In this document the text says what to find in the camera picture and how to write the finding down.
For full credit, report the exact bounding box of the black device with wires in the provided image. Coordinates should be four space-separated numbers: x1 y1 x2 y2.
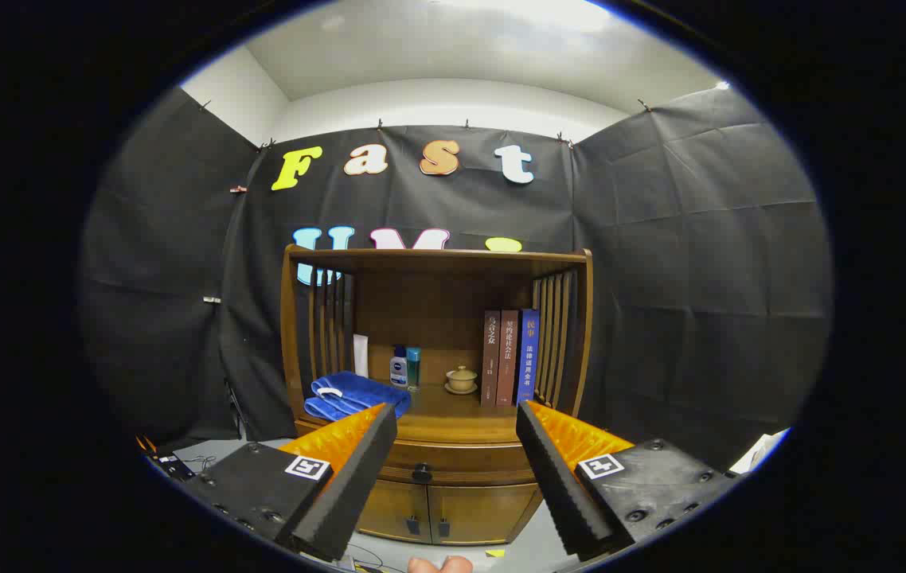
139 436 197 482

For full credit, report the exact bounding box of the wooden countertop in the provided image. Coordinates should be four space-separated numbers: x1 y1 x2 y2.
298 382 573 444

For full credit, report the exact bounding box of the wooden drawer with black knob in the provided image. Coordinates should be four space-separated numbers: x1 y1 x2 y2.
377 438 540 486

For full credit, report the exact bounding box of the wooden cabinet door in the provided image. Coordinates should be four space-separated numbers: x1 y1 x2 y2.
357 480 432 544
428 483 543 546

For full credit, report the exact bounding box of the wooden cabinet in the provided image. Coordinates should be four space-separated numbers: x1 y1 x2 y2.
279 244 594 546

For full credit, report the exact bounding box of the beige lidded teacup with saucer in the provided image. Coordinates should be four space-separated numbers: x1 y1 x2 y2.
444 365 479 396

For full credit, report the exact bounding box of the blue folded towel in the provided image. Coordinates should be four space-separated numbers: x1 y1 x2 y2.
303 370 412 423

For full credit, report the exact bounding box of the black backdrop cloth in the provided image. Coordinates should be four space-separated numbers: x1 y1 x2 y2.
79 84 834 470

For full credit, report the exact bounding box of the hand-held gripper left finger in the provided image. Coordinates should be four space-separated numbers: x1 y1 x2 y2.
182 402 398 562

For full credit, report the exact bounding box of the blue book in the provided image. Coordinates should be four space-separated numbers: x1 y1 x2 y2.
516 309 541 405

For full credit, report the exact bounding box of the reddish brown book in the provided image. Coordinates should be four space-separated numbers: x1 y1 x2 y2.
497 310 520 407

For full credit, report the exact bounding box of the dark brown book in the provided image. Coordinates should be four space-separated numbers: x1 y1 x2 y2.
481 310 502 408

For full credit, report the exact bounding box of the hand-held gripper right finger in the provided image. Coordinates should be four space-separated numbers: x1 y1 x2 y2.
515 400 740 562

